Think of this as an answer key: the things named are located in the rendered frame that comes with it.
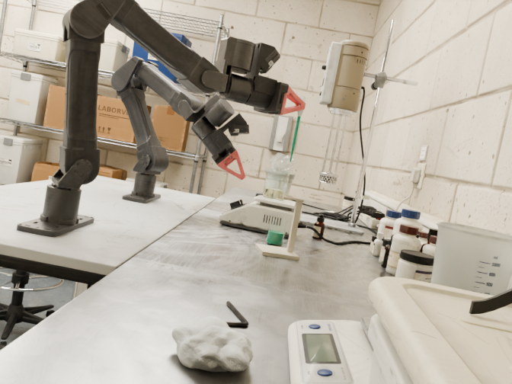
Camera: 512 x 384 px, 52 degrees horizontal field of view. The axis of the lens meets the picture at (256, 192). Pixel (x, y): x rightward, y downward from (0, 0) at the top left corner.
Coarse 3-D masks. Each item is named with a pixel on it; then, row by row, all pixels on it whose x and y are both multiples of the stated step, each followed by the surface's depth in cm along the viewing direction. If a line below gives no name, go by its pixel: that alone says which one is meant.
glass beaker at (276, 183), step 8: (272, 168) 143; (272, 176) 137; (280, 176) 137; (288, 176) 139; (264, 184) 140; (272, 184) 138; (280, 184) 138; (264, 192) 139; (272, 192) 138; (280, 192) 138; (280, 200) 139
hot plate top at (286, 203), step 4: (260, 196) 143; (256, 200) 136; (260, 200) 136; (264, 200) 136; (268, 200) 136; (272, 200) 136; (284, 200) 143; (288, 200) 145; (272, 204) 136; (276, 204) 135; (280, 204) 135; (284, 204) 135; (288, 204) 135; (292, 204) 136; (292, 208) 135
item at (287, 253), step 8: (296, 200) 111; (296, 208) 112; (296, 216) 112; (296, 224) 113; (288, 240) 114; (264, 248) 112; (272, 248) 114; (280, 248) 115; (288, 248) 113; (272, 256) 109; (280, 256) 109; (288, 256) 110; (296, 256) 110
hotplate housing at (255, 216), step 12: (252, 204) 136; (264, 204) 138; (228, 216) 137; (240, 216) 136; (252, 216) 136; (264, 216) 135; (276, 216) 135; (288, 216) 134; (300, 216) 146; (252, 228) 136; (264, 228) 136; (288, 228) 135; (300, 228) 143
